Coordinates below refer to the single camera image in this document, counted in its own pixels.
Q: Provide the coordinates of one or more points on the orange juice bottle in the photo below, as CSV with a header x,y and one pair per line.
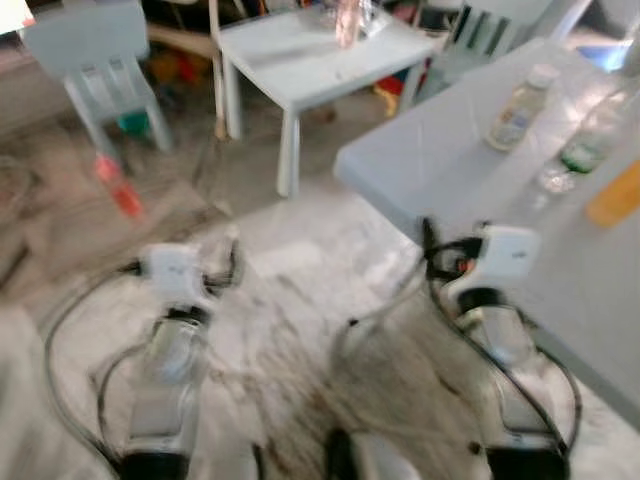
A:
x,y
615,195

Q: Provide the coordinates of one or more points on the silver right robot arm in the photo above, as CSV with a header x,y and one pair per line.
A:
x,y
510,380

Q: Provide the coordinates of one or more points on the grey folding table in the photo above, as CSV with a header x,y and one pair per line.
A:
x,y
450,150

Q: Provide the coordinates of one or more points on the white capped pale bottle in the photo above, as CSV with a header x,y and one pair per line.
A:
x,y
520,108

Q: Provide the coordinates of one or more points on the red yellow toy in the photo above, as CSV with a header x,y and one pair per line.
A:
x,y
390,95

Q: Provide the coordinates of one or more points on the clear green label bottle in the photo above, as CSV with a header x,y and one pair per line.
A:
x,y
585,150

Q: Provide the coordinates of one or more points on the black white robot leg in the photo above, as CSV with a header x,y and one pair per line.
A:
x,y
380,460

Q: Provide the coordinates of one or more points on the light blue child chair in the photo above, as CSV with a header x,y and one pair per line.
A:
x,y
85,40
470,35

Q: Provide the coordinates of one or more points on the white child table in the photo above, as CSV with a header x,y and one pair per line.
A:
x,y
310,60

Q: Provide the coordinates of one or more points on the blue plastic item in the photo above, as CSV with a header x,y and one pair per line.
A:
x,y
605,55

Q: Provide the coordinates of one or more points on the pink clear bottle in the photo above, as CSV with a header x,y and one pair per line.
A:
x,y
347,20

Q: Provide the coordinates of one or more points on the red liquid plastic bottle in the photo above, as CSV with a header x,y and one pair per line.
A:
x,y
118,185

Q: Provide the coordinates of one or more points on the green toy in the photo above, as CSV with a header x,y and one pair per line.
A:
x,y
133,122

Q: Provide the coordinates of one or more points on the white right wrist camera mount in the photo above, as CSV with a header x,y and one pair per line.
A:
x,y
500,258

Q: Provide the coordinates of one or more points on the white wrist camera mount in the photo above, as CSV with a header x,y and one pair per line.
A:
x,y
175,270
500,258

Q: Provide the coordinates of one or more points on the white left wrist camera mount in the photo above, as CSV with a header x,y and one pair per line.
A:
x,y
175,270

